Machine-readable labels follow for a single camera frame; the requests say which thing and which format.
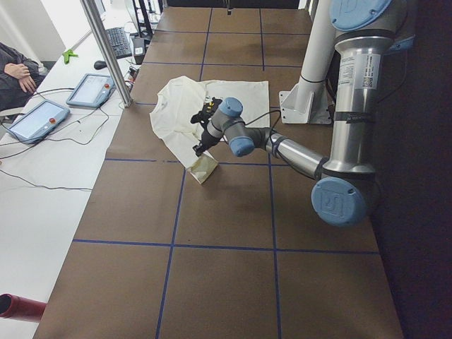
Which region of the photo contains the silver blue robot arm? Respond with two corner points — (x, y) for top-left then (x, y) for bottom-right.
(190, 97), (222, 129)
(191, 1), (417, 227)

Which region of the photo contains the black keyboard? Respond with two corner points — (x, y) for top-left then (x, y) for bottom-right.
(105, 28), (132, 59)

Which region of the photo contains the cream long-sleeve cat shirt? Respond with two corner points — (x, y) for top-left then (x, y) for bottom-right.
(150, 76), (270, 184)

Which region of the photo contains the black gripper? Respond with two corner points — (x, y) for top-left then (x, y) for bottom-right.
(193, 129), (221, 157)

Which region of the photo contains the seated person in black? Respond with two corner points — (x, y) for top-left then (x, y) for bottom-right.
(1, 43), (45, 111)

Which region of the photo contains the aluminium frame post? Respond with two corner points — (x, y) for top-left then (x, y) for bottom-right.
(81, 0), (133, 107)

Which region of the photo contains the teach pendant tablet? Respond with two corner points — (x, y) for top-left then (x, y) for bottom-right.
(66, 73), (116, 109)
(7, 100), (70, 144)

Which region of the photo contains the red cylinder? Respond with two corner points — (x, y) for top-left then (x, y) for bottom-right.
(1, 294), (47, 323)

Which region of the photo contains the far teach pendant tablet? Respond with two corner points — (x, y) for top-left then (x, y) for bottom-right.
(66, 73), (116, 109)

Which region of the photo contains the black computer mouse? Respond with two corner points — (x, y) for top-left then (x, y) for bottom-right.
(93, 60), (107, 70)

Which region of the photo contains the person's hand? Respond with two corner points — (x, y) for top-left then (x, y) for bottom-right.
(4, 63), (36, 93)

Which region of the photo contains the near teach pendant tablet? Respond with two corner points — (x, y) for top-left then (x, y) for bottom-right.
(7, 100), (70, 144)

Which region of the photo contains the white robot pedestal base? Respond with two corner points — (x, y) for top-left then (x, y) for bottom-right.
(279, 0), (336, 124)

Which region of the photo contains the green clamp tool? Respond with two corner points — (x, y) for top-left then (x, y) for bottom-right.
(62, 49), (78, 64)

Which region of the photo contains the black pendant cable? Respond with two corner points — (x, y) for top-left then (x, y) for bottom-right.
(0, 88), (110, 191)

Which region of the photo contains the black box on desk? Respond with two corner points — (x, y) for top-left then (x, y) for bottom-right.
(131, 37), (146, 65)

